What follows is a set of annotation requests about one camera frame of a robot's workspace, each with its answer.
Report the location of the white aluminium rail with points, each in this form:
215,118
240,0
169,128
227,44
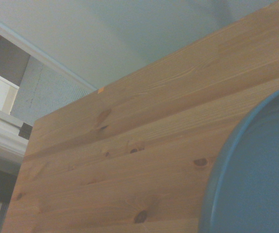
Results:
1,136

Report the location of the small black bracket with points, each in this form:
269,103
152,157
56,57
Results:
25,130

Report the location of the small orange tape sticker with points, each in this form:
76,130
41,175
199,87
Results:
101,90

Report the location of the white baseboard strip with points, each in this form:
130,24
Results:
39,54

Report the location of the blue plastic plate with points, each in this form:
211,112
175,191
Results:
258,170

